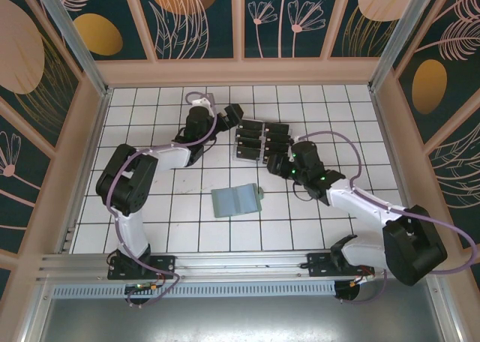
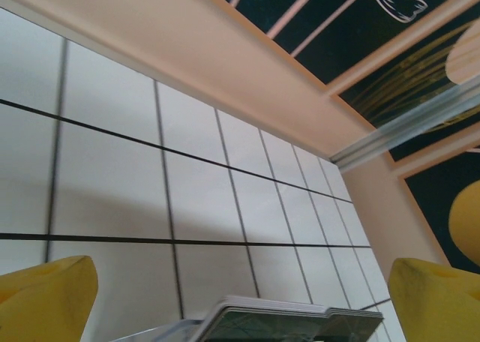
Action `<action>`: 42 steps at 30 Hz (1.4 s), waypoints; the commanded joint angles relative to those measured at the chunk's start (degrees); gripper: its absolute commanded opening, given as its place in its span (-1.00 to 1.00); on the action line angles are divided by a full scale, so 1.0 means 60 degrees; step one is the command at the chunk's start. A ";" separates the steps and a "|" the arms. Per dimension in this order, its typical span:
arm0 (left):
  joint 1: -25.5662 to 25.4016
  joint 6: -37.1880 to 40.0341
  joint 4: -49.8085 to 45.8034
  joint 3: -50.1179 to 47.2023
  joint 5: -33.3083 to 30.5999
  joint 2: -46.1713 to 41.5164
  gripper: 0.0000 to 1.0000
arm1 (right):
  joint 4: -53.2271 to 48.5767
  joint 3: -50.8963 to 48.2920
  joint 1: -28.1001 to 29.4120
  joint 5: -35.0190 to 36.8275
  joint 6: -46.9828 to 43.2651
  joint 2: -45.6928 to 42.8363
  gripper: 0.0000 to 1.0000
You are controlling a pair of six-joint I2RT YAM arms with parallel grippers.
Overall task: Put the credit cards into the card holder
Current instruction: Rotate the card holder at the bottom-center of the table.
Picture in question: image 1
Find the green card holder wallet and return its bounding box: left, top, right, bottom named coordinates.
left=210, top=182, right=265, bottom=219

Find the grey slotted cable duct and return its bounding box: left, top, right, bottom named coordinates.
left=52, top=280, right=338, bottom=299

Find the aluminium table side rail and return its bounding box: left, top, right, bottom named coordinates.
left=55, top=86, right=113, bottom=255
left=369, top=88, right=425, bottom=248

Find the aluminium frame post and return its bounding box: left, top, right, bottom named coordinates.
left=31, top=0, right=113, bottom=98
left=367, top=0, right=451, bottom=94

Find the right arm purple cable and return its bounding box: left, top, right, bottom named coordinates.
left=292, top=130, right=474, bottom=306

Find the small circuit board with wires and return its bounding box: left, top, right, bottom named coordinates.
left=124, top=280, right=159, bottom=295

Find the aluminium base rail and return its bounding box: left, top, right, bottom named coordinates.
left=35, top=247, right=447, bottom=284

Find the clear acrylic card rack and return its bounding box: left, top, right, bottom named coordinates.
left=231, top=117, right=293, bottom=164

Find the grey sheet metal panel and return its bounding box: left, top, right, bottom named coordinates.
left=22, top=277, right=466, bottom=342

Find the orange white wire connector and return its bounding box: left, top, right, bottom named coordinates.
left=349, top=269, right=376, bottom=287

